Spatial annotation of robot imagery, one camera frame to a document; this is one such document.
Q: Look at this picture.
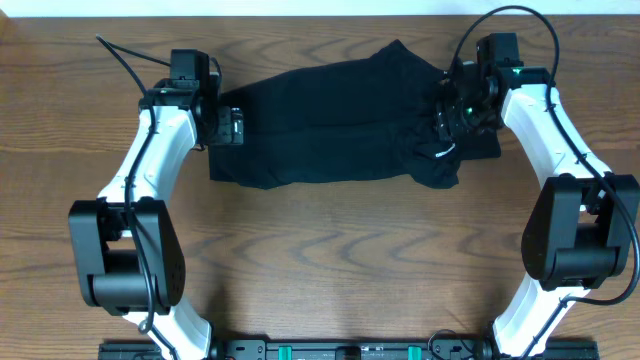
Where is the black shorts garment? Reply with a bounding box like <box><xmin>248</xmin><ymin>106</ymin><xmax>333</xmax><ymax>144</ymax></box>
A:
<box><xmin>209</xmin><ymin>40</ymin><xmax>501</xmax><ymax>189</ymax></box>

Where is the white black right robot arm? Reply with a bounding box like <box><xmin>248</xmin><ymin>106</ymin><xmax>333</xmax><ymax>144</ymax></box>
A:
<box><xmin>435</xmin><ymin>33</ymin><xmax>639</xmax><ymax>359</ymax></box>

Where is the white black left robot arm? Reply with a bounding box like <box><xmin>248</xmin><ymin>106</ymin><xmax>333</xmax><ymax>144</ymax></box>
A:
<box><xmin>68</xmin><ymin>49</ymin><xmax>244</xmax><ymax>359</ymax></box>

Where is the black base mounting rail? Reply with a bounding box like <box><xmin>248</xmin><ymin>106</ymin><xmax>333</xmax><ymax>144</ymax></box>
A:
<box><xmin>97</xmin><ymin>337</ymin><xmax>600</xmax><ymax>360</ymax></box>

